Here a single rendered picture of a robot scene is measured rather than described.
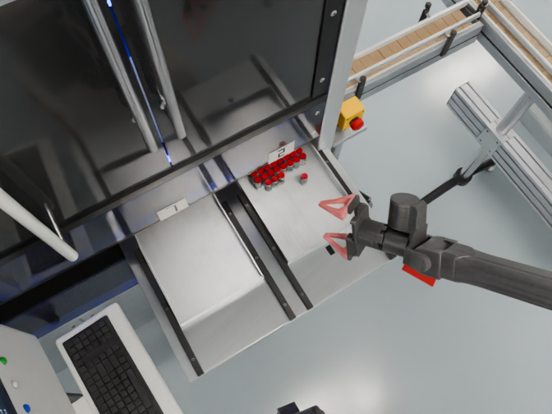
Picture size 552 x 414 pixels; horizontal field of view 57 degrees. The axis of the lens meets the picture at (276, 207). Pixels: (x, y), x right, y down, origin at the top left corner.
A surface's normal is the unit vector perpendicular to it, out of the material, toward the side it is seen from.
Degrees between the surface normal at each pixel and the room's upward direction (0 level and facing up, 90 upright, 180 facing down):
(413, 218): 64
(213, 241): 0
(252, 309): 0
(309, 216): 0
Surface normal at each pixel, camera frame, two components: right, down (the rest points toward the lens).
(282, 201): 0.02, -0.37
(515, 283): -0.72, 0.26
